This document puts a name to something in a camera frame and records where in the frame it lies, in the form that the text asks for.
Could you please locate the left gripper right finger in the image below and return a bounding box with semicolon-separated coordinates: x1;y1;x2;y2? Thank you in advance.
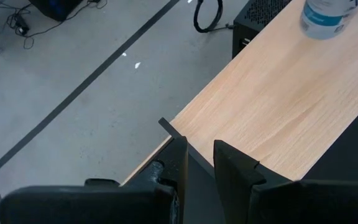
213;139;358;224

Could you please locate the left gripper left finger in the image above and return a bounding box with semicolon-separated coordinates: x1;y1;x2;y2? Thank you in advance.
0;136;188;224

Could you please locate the white Celsius can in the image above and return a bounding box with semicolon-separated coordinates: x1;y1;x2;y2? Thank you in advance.
300;0;358;40

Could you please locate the black perforated computer case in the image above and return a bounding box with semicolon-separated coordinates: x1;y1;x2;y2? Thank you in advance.
231;0;293;60

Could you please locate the black floor equipment box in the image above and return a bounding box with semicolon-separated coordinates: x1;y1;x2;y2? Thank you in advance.
28;0;85;22

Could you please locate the black floor cable tangle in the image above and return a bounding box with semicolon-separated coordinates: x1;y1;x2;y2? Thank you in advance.
4;0;108;50

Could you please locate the coiled black cable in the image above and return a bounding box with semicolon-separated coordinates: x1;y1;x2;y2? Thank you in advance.
193;0;224;34

